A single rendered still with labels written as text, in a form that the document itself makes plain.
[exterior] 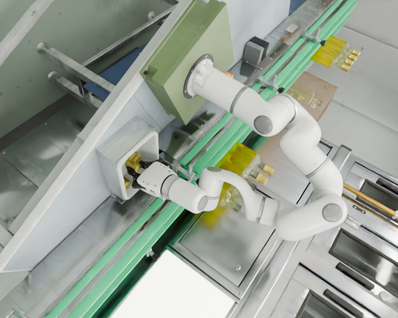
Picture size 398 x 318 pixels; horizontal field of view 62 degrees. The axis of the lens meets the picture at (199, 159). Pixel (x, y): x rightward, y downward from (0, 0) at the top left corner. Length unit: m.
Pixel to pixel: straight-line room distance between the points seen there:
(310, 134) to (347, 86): 6.33
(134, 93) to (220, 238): 0.67
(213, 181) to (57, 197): 0.45
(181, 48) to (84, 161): 0.42
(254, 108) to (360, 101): 6.19
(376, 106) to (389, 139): 0.79
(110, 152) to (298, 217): 0.55
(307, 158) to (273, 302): 0.60
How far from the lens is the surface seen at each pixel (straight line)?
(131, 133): 1.02
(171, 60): 0.97
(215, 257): 1.32
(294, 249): 1.41
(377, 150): 6.37
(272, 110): 0.95
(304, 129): 1.00
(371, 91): 7.44
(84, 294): 1.13
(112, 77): 1.51
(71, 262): 1.15
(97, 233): 1.16
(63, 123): 1.76
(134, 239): 1.16
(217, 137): 1.28
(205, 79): 1.02
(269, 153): 1.66
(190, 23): 1.02
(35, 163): 1.65
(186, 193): 0.96
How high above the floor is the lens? 1.29
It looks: 17 degrees down
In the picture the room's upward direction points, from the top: 123 degrees clockwise
